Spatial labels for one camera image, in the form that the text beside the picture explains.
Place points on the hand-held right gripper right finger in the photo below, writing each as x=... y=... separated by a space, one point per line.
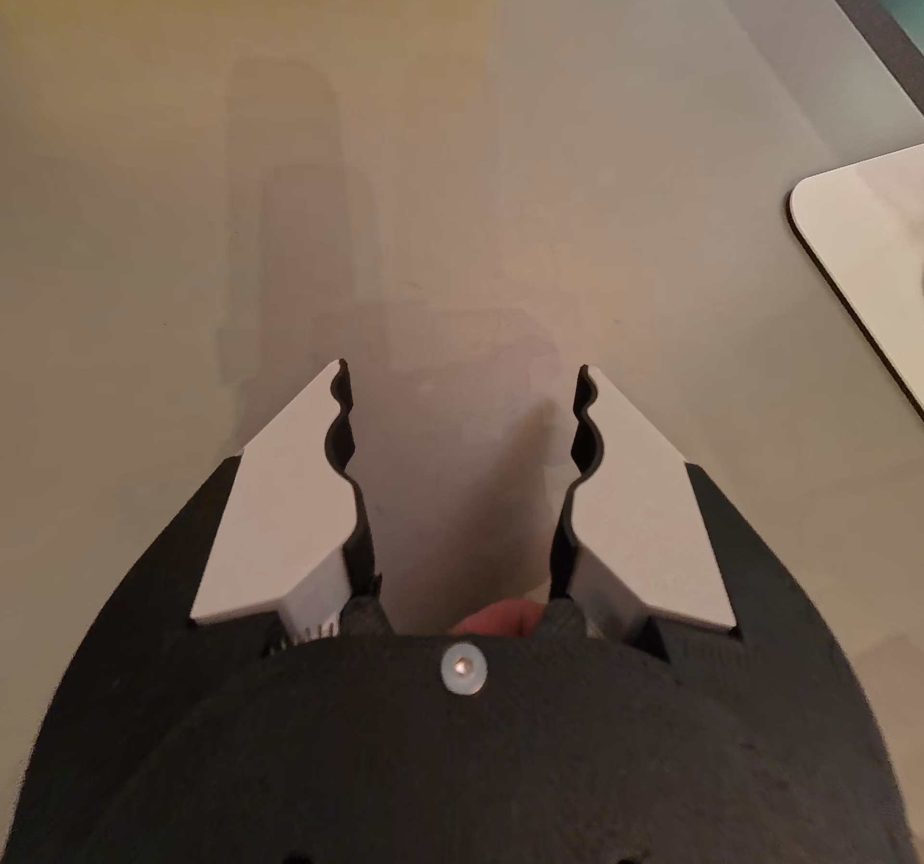
x=642 y=532

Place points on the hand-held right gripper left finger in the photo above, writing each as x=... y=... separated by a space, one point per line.
x=281 y=517

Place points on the white metal stand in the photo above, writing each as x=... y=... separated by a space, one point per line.
x=866 y=243

